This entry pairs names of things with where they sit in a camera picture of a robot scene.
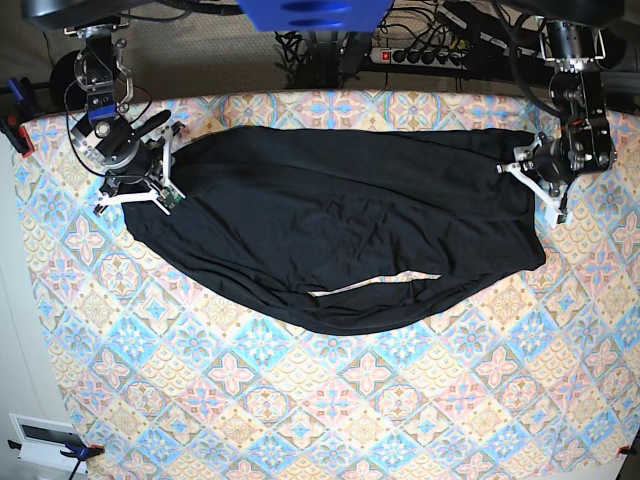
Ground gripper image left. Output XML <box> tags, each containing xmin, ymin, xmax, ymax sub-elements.
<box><xmin>99</xmin><ymin>109</ymin><xmax>171</xmax><ymax>197</ymax></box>

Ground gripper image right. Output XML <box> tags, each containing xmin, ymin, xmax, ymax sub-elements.
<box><xmin>514</xmin><ymin>137</ymin><xmax>575</xmax><ymax>198</ymax></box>

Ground black t-shirt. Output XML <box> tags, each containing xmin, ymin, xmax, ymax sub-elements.
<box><xmin>123</xmin><ymin>126</ymin><xmax>546</xmax><ymax>336</ymax></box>

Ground robot arm image right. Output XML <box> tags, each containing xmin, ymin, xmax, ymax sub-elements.
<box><xmin>509</xmin><ymin>15</ymin><xmax>616</xmax><ymax>199</ymax></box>

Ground black round speaker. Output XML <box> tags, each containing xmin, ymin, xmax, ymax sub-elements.
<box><xmin>49</xmin><ymin>50</ymin><xmax>86</xmax><ymax>111</ymax></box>

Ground red black clamp upper left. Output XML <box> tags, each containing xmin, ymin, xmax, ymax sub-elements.
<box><xmin>1</xmin><ymin>77</ymin><xmax>35</xmax><ymax>158</ymax></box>

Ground white power strip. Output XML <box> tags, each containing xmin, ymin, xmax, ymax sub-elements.
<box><xmin>369</xmin><ymin>47</ymin><xmax>464</xmax><ymax>69</ymax></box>

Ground patterned tablecloth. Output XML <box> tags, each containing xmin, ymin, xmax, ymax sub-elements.
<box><xmin>12</xmin><ymin>113</ymin><xmax>639</xmax><ymax>479</ymax></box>

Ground blue clamp lower left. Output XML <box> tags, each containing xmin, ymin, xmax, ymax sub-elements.
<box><xmin>7</xmin><ymin>440</ymin><xmax>105</xmax><ymax>479</ymax></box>

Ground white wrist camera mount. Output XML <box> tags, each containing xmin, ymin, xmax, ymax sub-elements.
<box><xmin>93</xmin><ymin>122</ymin><xmax>186</xmax><ymax>216</ymax></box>
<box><xmin>496</xmin><ymin>132</ymin><xmax>573</xmax><ymax>229</ymax></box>

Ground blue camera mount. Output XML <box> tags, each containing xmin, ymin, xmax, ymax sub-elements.
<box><xmin>237</xmin><ymin>0</ymin><xmax>393</xmax><ymax>33</ymax></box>

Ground white wall vent box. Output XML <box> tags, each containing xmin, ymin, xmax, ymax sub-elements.
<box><xmin>9</xmin><ymin>413</ymin><xmax>83</xmax><ymax>473</ymax></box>

